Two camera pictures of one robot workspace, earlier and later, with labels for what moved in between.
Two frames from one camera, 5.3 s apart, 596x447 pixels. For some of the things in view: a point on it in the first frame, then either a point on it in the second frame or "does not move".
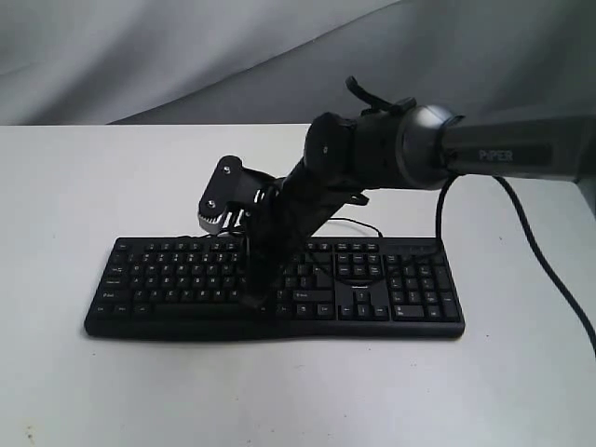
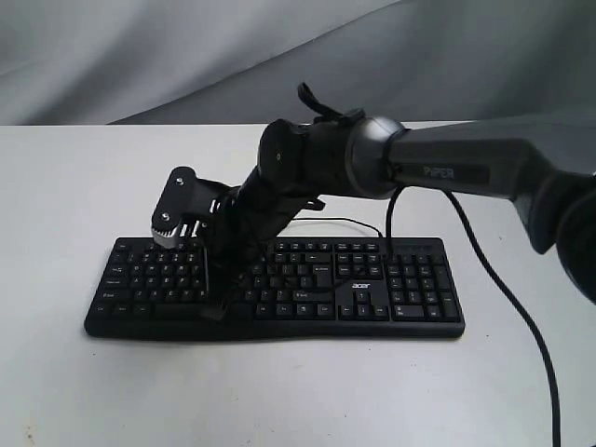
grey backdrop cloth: (285, 62) does not move
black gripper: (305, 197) → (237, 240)
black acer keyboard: (191, 289) does not move
